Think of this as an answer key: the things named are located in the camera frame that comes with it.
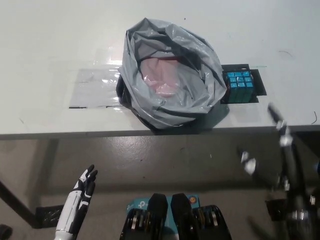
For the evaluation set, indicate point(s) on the black floor tape patch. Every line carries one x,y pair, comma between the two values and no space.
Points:
273,210
47,215

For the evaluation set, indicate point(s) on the black square tape patch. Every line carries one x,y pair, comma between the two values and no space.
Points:
260,85

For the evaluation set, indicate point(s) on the robot left white black hand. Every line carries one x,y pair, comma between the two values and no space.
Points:
72,205

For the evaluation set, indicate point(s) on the robot left black body block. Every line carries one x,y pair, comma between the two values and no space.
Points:
157,207

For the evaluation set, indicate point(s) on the robot right black hand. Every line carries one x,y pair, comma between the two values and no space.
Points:
283,140

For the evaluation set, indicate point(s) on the pink plastic sheet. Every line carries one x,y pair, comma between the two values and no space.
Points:
162,77

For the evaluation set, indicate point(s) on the grey plastic bag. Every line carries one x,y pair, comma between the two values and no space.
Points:
190,50

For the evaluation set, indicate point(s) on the black table leg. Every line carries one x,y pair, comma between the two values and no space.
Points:
15,197

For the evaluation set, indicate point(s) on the teal printed box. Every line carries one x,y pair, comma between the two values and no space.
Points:
137,203

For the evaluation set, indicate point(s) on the teal rubik's cube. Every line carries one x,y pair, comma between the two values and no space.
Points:
237,85

